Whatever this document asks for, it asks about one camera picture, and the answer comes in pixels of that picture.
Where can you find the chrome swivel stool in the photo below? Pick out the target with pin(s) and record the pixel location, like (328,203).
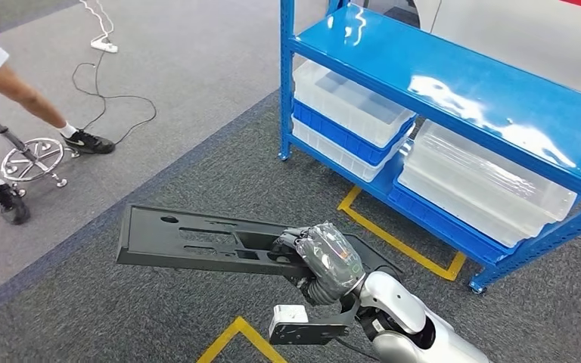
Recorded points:
(4,131)

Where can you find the clear plastic storage bin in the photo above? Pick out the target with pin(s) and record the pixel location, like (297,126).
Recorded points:
(330,155)
(350,105)

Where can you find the white power strip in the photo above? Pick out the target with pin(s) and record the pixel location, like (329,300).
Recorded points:
(104,46)

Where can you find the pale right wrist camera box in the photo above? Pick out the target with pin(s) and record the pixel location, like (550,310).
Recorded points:
(290,315)

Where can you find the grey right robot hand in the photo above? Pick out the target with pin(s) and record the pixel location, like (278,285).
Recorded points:
(330,260)

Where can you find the black plastic panel part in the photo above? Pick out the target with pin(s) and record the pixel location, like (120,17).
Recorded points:
(150,240)

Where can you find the nested clear plastic bins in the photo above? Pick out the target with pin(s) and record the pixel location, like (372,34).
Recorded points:
(471,190)

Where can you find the person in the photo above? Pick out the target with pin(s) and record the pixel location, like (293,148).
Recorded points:
(20,92)

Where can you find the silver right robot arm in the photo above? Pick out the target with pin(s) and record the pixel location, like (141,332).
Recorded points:
(401,310)

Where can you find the white car with red stripe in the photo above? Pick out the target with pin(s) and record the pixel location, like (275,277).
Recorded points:
(521,45)

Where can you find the blue metal shelf rack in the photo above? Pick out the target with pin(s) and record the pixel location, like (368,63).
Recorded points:
(421,65)

